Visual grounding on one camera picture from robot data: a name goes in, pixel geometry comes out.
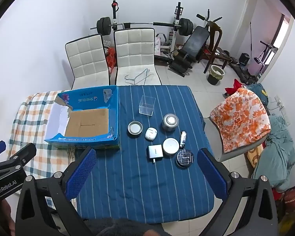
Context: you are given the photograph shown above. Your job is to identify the black weight bench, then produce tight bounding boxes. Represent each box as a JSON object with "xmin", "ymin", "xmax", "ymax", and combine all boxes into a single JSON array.
[{"xmin": 168, "ymin": 26, "xmax": 210, "ymax": 77}]

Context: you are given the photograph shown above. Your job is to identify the black trash bin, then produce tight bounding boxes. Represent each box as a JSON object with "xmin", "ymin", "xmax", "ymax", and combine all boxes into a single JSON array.
[{"xmin": 207, "ymin": 64, "xmax": 226, "ymax": 86}]

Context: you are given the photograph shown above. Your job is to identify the blue cardboard box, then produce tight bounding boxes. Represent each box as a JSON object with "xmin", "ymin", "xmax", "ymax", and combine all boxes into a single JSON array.
[{"xmin": 44, "ymin": 86, "xmax": 121, "ymax": 150}]

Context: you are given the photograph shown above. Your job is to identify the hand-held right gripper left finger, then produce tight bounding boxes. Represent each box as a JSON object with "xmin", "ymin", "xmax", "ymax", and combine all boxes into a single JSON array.
[{"xmin": 15, "ymin": 148, "xmax": 97, "ymax": 236}]

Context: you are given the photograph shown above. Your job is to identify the white barbell rack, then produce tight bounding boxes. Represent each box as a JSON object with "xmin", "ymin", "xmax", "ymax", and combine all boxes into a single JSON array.
[{"xmin": 111, "ymin": 1, "xmax": 185, "ymax": 54}]

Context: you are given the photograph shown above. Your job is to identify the silver metal canister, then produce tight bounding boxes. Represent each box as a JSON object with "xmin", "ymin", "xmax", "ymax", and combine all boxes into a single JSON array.
[{"xmin": 161, "ymin": 113, "xmax": 179, "ymax": 131}]

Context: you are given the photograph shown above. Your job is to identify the clear plastic box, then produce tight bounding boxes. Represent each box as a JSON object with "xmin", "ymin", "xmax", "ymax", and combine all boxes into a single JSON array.
[{"xmin": 139, "ymin": 95, "xmax": 156, "ymax": 116}]

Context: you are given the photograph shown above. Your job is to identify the red printed box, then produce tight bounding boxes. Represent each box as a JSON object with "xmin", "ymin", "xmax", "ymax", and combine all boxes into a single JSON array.
[{"xmin": 273, "ymin": 184, "xmax": 295, "ymax": 218}]

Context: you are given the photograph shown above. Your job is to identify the yellow patterned cushion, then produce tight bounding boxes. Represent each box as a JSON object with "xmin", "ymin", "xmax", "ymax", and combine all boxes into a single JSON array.
[{"xmin": 246, "ymin": 145, "xmax": 265, "ymax": 171}]

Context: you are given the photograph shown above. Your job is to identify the white round tin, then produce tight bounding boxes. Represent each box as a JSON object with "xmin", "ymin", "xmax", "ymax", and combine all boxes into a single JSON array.
[{"xmin": 162, "ymin": 138, "xmax": 180, "ymax": 157}]

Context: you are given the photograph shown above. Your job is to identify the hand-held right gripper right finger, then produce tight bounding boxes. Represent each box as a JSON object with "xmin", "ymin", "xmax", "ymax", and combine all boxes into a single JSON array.
[{"xmin": 197, "ymin": 148, "xmax": 279, "ymax": 236}]

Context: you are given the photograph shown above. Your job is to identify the blue garment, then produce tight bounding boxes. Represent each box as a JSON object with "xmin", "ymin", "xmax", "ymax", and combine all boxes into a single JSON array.
[{"xmin": 246, "ymin": 83, "xmax": 270, "ymax": 105}]

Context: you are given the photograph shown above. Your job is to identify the red plastic bag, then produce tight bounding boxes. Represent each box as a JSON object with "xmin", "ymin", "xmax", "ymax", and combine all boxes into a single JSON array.
[{"xmin": 106, "ymin": 47, "xmax": 118, "ymax": 74}]

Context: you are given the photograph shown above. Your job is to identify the white quilted chair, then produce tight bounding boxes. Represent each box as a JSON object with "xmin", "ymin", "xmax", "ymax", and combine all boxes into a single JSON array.
[
  {"xmin": 113, "ymin": 28, "xmax": 163, "ymax": 86},
  {"xmin": 65, "ymin": 34, "xmax": 111, "ymax": 90}
]

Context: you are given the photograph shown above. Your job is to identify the red cloth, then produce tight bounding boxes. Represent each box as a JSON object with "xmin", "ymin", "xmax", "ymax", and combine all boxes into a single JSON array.
[{"xmin": 224, "ymin": 79, "xmax": 242, "ymax": 96}]

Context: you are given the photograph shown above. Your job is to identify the blue striped tablecloth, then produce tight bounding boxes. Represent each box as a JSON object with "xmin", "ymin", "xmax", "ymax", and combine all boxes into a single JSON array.
[{"xmin": 74, "ymin": 86, "xmax": 215, "ymax": 224}]

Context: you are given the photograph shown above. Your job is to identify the black round compact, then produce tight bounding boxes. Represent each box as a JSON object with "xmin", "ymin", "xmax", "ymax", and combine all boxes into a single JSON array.
[{"xmin": 175, "ymin": 147, "xmax": 195, "ymax": 170}]

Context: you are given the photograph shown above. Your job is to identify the teal blanket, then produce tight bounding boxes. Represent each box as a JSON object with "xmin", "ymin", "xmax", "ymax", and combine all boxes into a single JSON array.
[{"xmin": 252, "ymin": 115, "xmax": 295, "ymax": 193}]

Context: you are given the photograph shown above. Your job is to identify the wire clothes hangers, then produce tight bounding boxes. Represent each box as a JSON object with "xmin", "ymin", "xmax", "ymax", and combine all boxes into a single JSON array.
[{"xmin": 124, "ymin": 68, "xmax": 155, "ymax": 86}]

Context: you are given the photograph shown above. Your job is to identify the brown wooden chair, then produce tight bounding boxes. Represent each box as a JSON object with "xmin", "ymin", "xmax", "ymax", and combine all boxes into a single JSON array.
[{"xmin": 203, "ymin": 21, "xmax": 231, "ymax": 74}]

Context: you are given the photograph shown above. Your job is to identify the small black white bottle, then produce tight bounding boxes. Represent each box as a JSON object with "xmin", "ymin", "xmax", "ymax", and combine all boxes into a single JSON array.
[{"xmin": 179, "ymin": 130, "xmax": 187, "ymax": 148}]

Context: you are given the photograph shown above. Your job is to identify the white door frame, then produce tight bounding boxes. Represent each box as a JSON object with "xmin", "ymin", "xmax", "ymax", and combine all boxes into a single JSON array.
[{"xmin": 241, "ymin": 0, "xmax": 295, "ymax": 79}]

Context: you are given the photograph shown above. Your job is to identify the black exercise machine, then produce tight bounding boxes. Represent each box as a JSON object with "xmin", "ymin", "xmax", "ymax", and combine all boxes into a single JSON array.
[{"xmin": 230, "ymin": 40, "xmax": 279, "ymax": 84}]

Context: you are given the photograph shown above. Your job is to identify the orange teal plaid cloth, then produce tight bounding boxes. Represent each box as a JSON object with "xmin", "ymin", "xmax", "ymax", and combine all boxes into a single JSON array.
[{"xmin": 6, "ymin": 90, "xmax": 78, "ymax": 213}]

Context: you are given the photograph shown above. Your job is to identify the grey chair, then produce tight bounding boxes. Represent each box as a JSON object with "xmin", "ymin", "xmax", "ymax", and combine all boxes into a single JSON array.
[{"xmin": 204, "ymin": 117, "xmax": 269, "ymax": 163}]

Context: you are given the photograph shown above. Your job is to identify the white earbud case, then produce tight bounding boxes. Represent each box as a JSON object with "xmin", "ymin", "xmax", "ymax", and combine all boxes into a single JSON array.
[{"xmin": 145, "ymin": 127, "xmax": 158, "ymax": 141}]

